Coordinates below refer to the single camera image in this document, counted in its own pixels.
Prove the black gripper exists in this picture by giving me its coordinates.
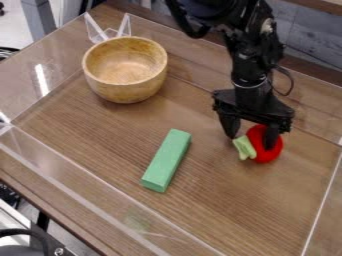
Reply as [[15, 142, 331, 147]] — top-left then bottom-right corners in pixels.
[[212, 84, 295, 150]]

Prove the red plush strawberry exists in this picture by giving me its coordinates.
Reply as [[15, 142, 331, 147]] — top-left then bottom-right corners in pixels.
[[231, 124, 284, 164]]

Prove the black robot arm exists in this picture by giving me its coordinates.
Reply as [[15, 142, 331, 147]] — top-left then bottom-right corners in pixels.
[[164, 0, 294, 150]]

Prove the green rectangular block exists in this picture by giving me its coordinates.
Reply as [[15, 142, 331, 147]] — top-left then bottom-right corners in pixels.
[[140, 129, 191, 193]]

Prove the wooden bowl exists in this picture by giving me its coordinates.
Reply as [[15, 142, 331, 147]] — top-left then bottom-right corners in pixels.
[[81, 36, 168, 104]]

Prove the clear acrylic tray enclosure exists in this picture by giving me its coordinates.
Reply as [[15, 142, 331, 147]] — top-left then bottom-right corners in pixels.
[[0, 13, 342, 256]]

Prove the black metal bracket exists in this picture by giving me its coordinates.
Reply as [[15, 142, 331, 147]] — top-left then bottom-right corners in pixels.
[[29, 223, 76, 256]]

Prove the black cable bottom left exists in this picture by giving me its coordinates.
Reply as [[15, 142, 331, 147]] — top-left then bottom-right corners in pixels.
[[0, 228, 51, 256]]

